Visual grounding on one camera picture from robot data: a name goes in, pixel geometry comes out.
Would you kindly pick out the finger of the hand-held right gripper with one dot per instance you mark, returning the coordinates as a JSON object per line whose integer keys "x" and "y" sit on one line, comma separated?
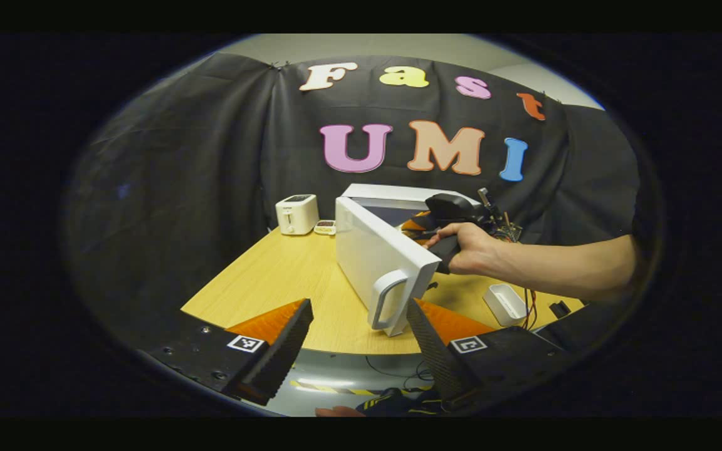
{"x": 414, "y": 223}
{"x": 423, "y": 236}

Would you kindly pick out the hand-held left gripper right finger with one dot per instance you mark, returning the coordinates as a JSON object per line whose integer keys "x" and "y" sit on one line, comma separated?
{"x": 433, "y": 357}

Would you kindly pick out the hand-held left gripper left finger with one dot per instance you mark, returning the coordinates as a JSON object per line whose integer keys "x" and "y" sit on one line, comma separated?
{"x": 286, "y": 357}

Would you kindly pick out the white microwave oven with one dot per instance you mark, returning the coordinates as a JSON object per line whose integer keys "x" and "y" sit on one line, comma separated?
{"x": 373, "y": 263}

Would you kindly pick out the black shoe yellow stripes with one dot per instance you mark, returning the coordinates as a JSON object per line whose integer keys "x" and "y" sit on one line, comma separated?
{"x": 398, "y": 401}

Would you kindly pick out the yellow black hazard tape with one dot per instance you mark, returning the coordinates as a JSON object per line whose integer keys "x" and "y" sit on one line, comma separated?
{"x": 336, "y": 386}

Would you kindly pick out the white rectangular tray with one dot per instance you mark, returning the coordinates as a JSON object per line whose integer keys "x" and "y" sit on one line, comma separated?
{"x": 504, "y": 305}

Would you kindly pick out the small white box red dots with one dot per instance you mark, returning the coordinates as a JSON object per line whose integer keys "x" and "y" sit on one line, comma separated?
{"x": 325, "y": 227}

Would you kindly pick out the white toaster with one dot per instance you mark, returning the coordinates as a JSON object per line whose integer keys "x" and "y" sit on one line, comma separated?
{"x": 297, "y": 216}

